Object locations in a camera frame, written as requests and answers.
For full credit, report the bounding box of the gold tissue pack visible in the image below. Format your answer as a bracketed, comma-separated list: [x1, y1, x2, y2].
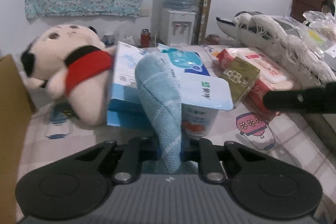
[219, 57, 260, 107]

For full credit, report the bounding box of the light blue checked towel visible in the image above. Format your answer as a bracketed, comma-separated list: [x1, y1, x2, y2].
[135, 53, 182, 173]

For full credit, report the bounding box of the white blue yogurt cup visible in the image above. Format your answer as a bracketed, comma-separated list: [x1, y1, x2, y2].
[178, 73, 234, 137]

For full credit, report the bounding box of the white fringed blanket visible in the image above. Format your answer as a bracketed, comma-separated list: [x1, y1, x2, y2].
[233, 12, 335, 85]

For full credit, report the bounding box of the pink red wet wipes pack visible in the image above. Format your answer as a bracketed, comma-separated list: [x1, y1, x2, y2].
[217, 47, 301, 120]

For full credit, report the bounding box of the plastic bags pile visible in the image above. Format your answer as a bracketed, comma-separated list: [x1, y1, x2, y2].
[301, 9, 336, 67]

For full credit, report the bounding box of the brown cardboard box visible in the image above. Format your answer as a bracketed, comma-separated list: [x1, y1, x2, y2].
[0, 55, 35, 223]

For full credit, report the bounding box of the cream plush doll red bib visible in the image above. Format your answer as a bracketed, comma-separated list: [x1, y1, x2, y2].
[21, 24, 116, 126]

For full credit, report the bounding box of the flat cardboard behind dispenser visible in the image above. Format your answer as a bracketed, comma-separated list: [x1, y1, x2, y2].
[192, 0, 212, 44]

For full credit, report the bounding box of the white water dispenser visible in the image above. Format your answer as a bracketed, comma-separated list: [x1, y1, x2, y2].
[159, 8, 196, 46]

